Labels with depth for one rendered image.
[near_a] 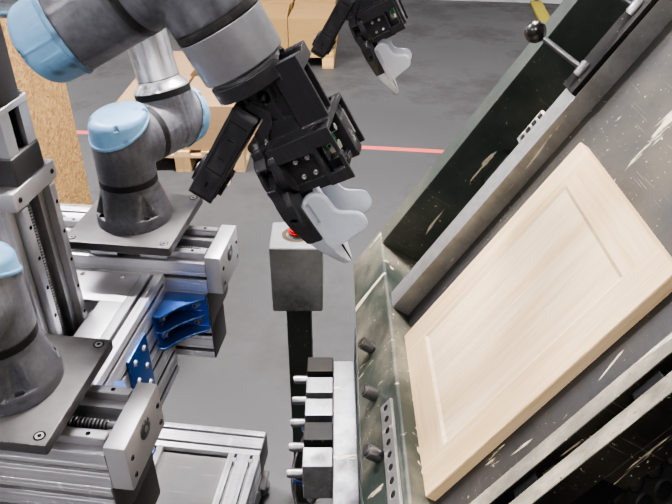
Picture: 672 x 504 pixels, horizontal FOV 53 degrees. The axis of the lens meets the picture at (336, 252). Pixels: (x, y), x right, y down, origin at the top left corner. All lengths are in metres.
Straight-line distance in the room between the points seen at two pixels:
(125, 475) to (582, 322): 0.68
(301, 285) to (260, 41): 1.07
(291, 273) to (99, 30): 1.05
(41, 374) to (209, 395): 1.50
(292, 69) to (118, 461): 0.67
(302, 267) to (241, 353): 1.16
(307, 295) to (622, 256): 0.84
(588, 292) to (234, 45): 0.61
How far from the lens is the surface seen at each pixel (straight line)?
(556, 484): 0.80
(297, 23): 5.71
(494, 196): 1.28
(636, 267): 0.93
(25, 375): 1.06
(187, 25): 0.56
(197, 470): 2.03
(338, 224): 0.63
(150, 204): 1.41
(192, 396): 2.53
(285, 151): 0.59
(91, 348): 1.15
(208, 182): 0.65
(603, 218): 1.03
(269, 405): 2.46
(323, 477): 1.30
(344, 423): 1.38
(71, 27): 0.60
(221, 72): 0.57
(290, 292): 1.59
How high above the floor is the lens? 1.75
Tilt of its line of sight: 33 degrees down
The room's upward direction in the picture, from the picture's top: straight up
